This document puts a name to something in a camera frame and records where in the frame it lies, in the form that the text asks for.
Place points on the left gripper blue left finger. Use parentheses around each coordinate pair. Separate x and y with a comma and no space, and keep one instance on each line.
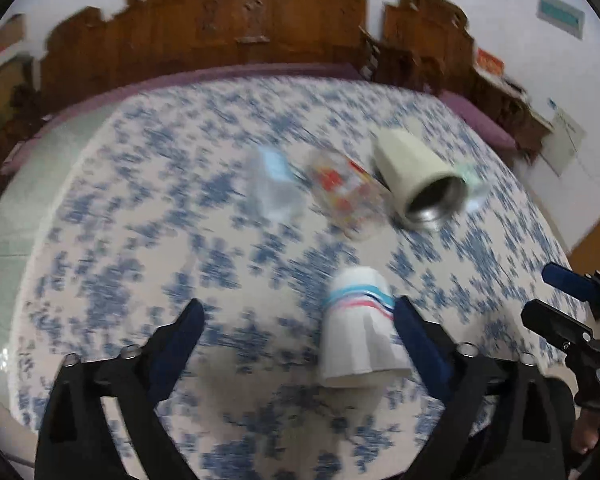
(170,348)

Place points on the cream steel-lined mug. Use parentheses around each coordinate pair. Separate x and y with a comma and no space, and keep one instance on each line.
(425,191)

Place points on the person's right hand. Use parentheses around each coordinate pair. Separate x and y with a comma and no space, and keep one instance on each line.
(585,430)

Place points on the purple armchair cushion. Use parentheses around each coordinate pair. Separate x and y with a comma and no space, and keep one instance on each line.
(488,130)

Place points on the glass cup red flowers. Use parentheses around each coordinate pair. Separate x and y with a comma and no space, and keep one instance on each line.
(350,197)

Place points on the carved wooden armchair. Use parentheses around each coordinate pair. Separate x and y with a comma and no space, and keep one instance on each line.
(424,46)

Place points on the blue wall sign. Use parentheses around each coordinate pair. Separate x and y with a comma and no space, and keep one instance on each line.
(561,15)

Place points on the red sign box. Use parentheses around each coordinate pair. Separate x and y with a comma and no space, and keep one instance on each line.
(489,63)

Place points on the clear plastic cup blue label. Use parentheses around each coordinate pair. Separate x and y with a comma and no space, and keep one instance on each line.
(273,189)

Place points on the blue floral tablecloth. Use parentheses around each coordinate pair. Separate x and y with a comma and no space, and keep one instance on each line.
(156,214)

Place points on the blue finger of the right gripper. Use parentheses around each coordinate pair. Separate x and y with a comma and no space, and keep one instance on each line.
(558,329)
(581,287)

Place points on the carved wooden sofa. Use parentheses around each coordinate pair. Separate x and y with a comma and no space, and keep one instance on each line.
(87,55)

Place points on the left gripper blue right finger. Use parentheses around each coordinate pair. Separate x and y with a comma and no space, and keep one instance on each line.
(429,347)

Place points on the striped white paper cup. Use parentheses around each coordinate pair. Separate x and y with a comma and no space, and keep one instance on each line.
(358,347)

